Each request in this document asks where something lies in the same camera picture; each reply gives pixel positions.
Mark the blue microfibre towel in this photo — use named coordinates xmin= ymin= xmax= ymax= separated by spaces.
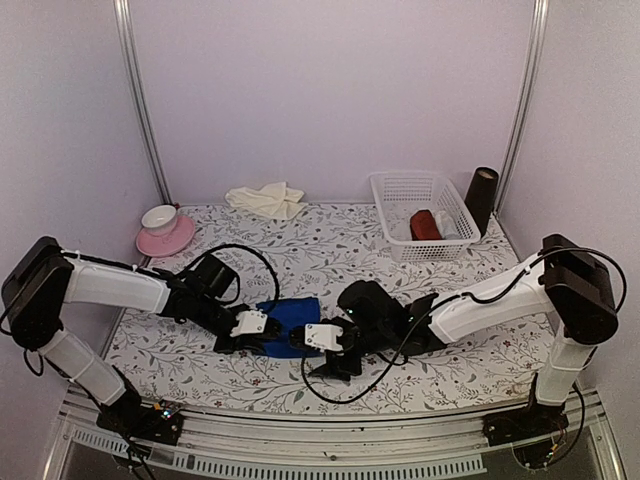
xmin=254 ymin=297 xmax=321 ymax=359

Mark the cream cloth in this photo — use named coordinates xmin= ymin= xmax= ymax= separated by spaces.
xmin=225 ymin=182 xmax=307 ymax=221

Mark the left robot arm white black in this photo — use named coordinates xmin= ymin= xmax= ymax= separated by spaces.
xmin=1 ymin=236 xmax=282 ymax=434

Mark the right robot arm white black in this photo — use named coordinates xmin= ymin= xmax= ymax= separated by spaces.
xmin=304 ymin=234 xmax=623 ymax=436

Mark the pink saucer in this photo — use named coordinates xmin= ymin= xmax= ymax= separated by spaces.
xmin=135 ymin=215 xmax=196 ymax=258

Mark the white teacup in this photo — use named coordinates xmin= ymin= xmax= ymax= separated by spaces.
xmin=141 ymin=205 xmax=178 ymax=236

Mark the floral patterned table mat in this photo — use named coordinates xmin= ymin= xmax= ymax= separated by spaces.
xmin=106 ymin=204 xmax=553 ymax=416

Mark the red-brown rolled towel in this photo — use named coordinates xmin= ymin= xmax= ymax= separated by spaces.
xmin=409 ymin=209 xmax=442 ymax=241

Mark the clear plastic item in basket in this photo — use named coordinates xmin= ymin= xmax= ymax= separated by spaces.
xmin=434 ymin=210 xmax=461 ymax=240

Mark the white perforated plastic basket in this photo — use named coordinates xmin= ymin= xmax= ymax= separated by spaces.
xmin=369 ymin=171 xmax=481 ymax=262

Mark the dark brown cylinder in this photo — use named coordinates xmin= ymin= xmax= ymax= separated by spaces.
xmin=464 ymin=167 xmax=499 ymax=236

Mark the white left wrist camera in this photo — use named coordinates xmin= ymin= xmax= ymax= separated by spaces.
xmin=230 ymin=310 xmax=282 ymax=339

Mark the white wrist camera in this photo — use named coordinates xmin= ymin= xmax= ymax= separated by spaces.
xmin=289 ymin=323 xmax=355 ymax=352
xmin=230 ymin=310 xmax=282 ymax=339

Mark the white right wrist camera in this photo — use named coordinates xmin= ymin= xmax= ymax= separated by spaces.
xmin=289 ymin=323 xmax=355 ymax=352

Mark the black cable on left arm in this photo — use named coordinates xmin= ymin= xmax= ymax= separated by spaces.
xmin=174 ymin=243 xmax=281 ymax=311

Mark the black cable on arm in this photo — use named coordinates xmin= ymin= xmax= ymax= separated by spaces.
xmin=174 ymin=243 xmax=281 ymax=311
xmin=299 ymin=247 xmax=629 ymax=441

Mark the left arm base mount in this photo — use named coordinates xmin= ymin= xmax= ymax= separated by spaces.
xmin=96 ymin=398 xmax=184 ymax=446

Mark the aluminium front rail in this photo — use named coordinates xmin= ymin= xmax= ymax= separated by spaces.
xmin=43 ymin=390 xmax=631 ymax=479

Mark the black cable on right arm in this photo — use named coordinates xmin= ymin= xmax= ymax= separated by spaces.
xmin=299 ymin=247 xmax=629 ymax=441

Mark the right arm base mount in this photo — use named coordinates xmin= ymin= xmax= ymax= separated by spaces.
xmin=482 ymin=406 xmax=569 ymax=446

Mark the left aluminium frame post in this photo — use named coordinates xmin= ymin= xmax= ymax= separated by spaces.
xmin=113 ymin=0 xmax=173 ymax=204

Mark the aluminium frame post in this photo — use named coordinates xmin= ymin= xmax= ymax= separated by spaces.
xmin=113 ymin=0 xmax=173 ymax=204
xmin=494 ymin=0 xmax=550 ymax=217

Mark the right aluminium frame post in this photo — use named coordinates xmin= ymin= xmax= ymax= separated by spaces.
xmin=494 ymin=0 xmax=550 ymax=217

